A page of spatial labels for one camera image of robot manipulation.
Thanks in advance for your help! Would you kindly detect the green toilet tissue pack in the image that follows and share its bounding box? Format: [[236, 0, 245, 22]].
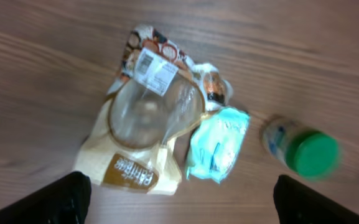
[[185, 107, 251, 184]]

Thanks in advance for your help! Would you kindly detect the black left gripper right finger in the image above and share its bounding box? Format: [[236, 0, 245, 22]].
[[273, 175, 359, 224]]

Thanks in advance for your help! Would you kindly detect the beige snack bag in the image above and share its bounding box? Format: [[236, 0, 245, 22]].
[[73, 24, 233, 195]]

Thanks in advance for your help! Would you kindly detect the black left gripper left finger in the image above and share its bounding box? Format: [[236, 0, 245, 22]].
[[0, 171, 91, 224]]

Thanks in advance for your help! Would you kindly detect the green lid jar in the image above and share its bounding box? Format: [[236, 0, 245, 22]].
[[261, 116, 341, 180]]

